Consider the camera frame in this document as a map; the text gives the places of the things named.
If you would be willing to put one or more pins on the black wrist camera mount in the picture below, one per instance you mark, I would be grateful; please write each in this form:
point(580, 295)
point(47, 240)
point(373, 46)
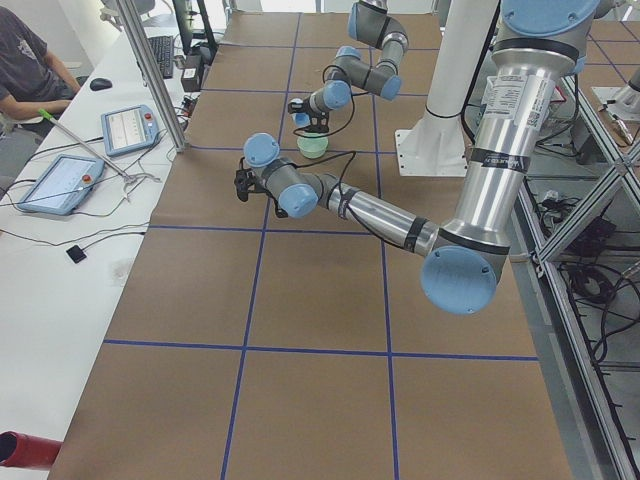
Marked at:
point(244, 182)

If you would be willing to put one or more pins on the black keyboard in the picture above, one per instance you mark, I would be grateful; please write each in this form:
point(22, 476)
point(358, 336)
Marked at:
point(163, 49)

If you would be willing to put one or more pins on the seated person in grey shirt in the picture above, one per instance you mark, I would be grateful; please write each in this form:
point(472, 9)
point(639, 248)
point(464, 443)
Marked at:
point(33, 78)

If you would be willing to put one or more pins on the black box with label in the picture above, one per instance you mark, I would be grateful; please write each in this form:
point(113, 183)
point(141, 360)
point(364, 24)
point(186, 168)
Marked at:
point(192, 74)

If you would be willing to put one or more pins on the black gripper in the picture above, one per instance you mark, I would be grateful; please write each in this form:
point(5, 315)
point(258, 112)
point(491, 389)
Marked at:
point(276, 199)
point(318, 120)

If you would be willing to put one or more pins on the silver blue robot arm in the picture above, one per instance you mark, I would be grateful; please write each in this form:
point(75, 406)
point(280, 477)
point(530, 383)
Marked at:
point(369, 23)
point(497, 71)

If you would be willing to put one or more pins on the red cylinder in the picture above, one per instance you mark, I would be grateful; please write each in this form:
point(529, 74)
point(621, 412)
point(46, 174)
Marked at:
point(19, 450)

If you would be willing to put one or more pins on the blue teach pendant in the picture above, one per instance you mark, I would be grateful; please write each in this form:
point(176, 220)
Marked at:
point(129, 129)
point(63, 186)

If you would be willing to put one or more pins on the small black square pad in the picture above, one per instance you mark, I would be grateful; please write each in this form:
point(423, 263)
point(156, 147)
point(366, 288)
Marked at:
point(76, 254)

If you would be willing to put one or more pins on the near blue teach pendant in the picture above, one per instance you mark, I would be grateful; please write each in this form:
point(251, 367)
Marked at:
point(63, 186)

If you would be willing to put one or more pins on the white camera pedestal column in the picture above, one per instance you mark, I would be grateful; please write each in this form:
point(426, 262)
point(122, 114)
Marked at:
point(435, 145)

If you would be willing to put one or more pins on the far blue teach pendant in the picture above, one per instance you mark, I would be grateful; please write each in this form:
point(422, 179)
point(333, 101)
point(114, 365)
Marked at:
point(129, 129)

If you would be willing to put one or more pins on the black computer mouse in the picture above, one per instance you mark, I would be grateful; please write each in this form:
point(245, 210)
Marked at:
point(99, 84)

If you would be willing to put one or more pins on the light blue plastic cup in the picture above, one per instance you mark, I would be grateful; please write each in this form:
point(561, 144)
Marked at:
point(301, 119)

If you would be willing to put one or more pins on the mint green bowl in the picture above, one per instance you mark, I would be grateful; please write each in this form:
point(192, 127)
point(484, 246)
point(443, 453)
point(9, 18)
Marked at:
point(312, 146)

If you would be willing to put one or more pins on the aluminium frame post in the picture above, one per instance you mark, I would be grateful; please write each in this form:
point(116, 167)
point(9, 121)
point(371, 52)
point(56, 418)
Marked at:
point(142, 51)

